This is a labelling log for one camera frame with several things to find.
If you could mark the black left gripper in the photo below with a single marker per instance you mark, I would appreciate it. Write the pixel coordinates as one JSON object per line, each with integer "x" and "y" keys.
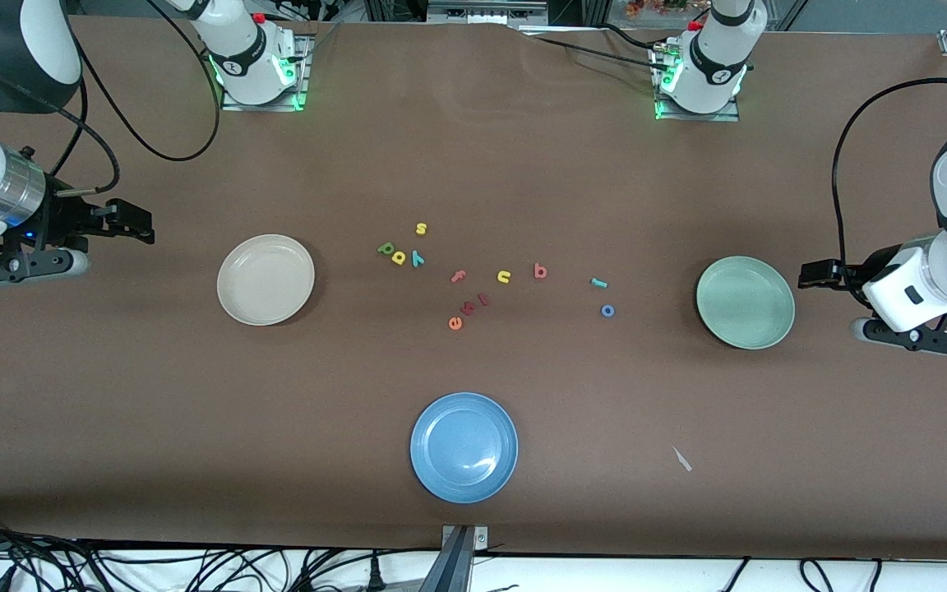
{"x": 866, "y": 267}

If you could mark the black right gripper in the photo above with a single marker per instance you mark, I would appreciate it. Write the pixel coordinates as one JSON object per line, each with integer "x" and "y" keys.
{"x": 65, "y": 219}

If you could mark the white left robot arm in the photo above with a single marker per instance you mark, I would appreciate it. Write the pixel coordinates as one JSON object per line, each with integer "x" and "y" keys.
{"x": 716, "y": 57}

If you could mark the green round plate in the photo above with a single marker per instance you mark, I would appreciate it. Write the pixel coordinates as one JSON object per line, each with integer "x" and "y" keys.
{"x": 745, "y": 302}

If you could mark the beige round plate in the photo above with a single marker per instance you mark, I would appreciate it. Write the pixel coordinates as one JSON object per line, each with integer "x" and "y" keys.
{"x": 265, "y": 279}

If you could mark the white paper scrap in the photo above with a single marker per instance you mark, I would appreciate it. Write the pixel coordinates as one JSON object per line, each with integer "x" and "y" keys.
{"x": 681, "y": 459}

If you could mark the orange dried flowers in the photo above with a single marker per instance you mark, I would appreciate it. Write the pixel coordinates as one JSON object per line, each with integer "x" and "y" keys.
{"x": 646, "y": 8}

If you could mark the brown table cover sheet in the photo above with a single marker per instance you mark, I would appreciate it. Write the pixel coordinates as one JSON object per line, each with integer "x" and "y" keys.
{"x": 523, "y": 123}

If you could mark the blue round plate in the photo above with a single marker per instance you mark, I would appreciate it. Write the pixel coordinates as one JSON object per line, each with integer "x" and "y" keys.
{"x": 464, "y": 447}

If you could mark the grey power strip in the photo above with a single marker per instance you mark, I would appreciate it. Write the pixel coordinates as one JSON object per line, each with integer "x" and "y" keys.
{"x": 486, "y": 11}

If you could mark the black power plug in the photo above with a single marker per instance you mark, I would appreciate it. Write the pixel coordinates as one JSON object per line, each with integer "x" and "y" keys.
{"x": 375, "y": 575}

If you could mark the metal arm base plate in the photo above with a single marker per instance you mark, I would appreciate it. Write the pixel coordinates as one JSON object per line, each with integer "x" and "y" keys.
{"x": 695, "y": 117}
{"x": 264, "y": 107}

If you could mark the grey metal camera post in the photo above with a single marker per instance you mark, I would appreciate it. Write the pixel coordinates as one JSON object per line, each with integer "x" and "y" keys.
{"x": 457, "y": 559}

